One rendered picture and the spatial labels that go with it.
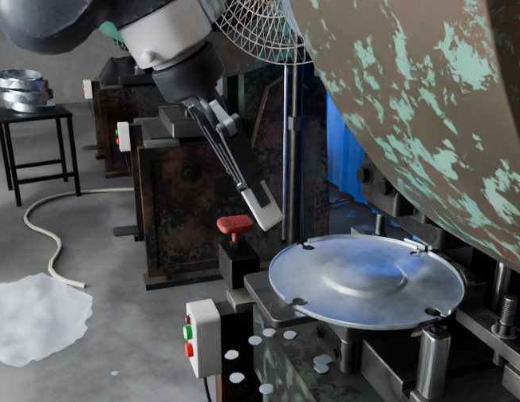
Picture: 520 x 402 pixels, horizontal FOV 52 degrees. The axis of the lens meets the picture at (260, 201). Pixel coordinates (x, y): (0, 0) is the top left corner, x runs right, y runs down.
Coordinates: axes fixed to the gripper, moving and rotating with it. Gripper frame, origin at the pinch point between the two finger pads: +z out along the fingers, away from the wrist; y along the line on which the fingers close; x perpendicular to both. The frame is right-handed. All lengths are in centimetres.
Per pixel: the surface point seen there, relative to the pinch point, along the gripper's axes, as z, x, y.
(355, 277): 21.0, 7.5, -2.9
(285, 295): 16.3, -2.9, -2.8
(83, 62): 49, 4, -664
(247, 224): 20.8, 1.4, -34.3
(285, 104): 47, 56, -150
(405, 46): -22.1, 3.1, 36.7
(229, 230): 19.5, -2.3, -34.2
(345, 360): 29.8, -0.6, 0.8
